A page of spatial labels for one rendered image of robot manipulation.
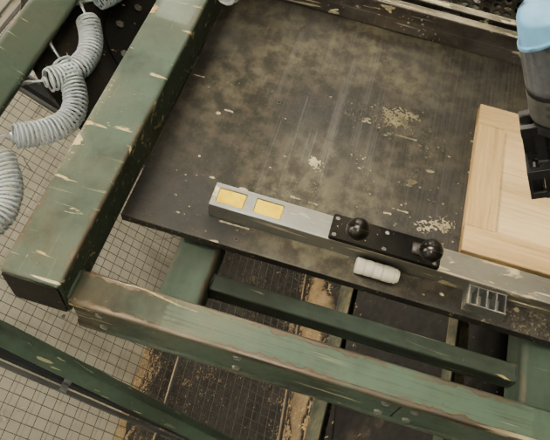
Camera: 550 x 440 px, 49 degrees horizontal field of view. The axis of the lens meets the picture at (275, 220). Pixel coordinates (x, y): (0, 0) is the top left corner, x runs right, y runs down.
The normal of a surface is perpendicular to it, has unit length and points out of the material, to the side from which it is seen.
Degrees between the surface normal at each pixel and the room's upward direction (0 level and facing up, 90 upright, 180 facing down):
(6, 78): 90
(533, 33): 72
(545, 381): 59
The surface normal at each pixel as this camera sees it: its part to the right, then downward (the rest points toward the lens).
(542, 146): -0.18, 0.76
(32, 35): 0.58, -0.29
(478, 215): 0.10, -0.51
